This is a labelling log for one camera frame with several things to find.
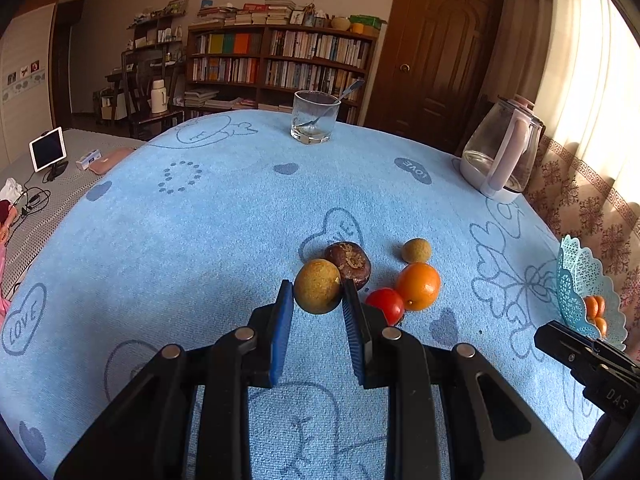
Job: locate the white tablet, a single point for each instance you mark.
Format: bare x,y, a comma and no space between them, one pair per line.
48,147

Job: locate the dark open shelf rack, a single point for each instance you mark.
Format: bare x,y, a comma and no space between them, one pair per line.
145,60

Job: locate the round tan jar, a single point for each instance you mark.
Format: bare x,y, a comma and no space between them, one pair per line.
340,23

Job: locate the small brown water chestnut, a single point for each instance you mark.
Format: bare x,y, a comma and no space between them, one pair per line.
350,266

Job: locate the green box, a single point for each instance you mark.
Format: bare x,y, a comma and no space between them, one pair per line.
369,21

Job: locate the metal spoon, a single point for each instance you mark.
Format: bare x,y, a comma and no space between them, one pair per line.
347,91

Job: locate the grey woven mat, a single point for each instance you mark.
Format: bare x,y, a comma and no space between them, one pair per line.
60,210

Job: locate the small red tomato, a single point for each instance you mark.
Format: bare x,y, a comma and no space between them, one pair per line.
386,305

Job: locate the rows of shelved books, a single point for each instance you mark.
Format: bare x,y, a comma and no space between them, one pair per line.
310,45

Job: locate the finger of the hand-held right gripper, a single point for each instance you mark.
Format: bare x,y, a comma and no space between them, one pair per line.
565,342

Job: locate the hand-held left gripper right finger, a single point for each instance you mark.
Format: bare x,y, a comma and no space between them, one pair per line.
354,340

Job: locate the white cloth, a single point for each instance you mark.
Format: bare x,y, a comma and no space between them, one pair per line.
10,190

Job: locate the tan longan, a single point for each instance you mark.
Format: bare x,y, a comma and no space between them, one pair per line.
317,286
416,251

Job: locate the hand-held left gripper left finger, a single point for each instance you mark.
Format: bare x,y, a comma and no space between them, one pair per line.
281,330

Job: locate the small white box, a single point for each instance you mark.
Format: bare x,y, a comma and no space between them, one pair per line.
89,160

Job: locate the brown wooden door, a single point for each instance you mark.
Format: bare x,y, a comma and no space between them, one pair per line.
440,50

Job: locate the framed picture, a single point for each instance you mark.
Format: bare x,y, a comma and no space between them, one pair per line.
177,5

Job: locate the white thermos flask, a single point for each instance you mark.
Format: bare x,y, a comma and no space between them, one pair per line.
159,96

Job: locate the book stacks atop bookcase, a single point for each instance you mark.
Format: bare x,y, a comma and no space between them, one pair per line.
250,12

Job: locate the pink pouch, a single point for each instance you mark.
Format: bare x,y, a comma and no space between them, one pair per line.
107,160

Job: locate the light blue lattice basket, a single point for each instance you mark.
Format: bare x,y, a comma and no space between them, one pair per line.
577,280

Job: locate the oval orange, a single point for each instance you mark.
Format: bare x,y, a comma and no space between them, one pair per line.
419,285

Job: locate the patterned beige curtain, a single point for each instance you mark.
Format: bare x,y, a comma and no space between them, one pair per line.
590,135

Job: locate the wooden bookcase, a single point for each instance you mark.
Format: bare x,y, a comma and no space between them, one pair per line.
262,60

